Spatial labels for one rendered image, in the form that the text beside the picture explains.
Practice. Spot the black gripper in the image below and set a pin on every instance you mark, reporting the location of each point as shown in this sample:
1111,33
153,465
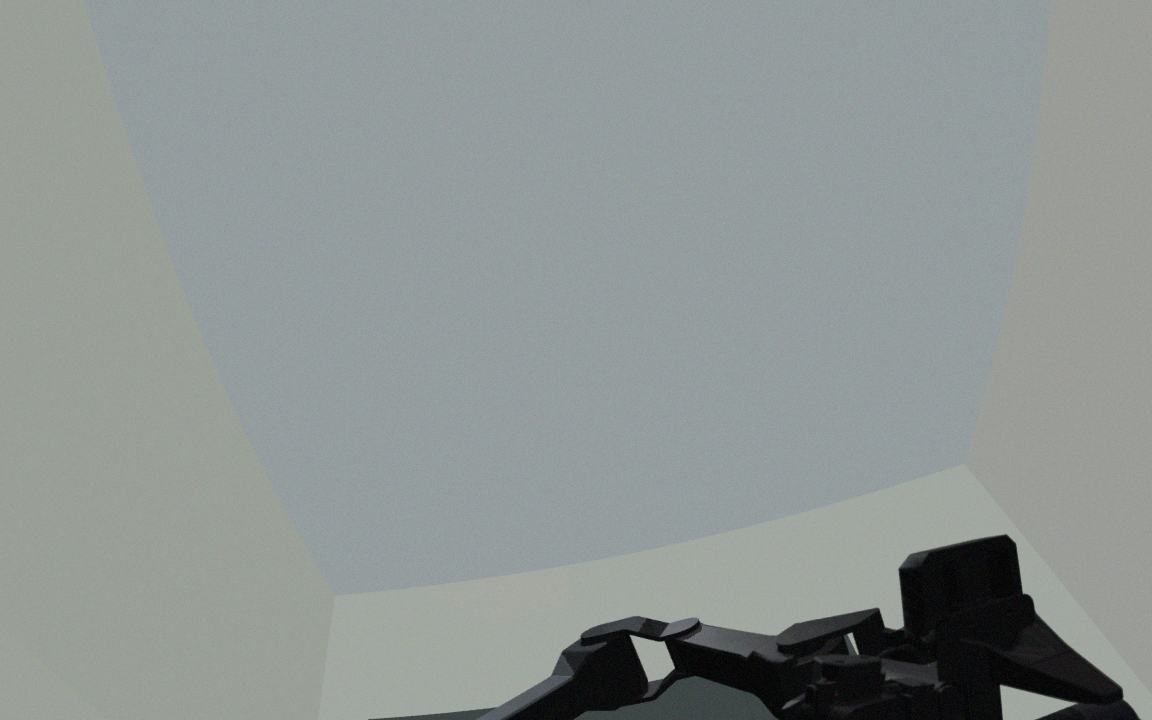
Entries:
987,634

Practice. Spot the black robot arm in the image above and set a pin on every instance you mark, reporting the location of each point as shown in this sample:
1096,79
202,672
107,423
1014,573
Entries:
803,673

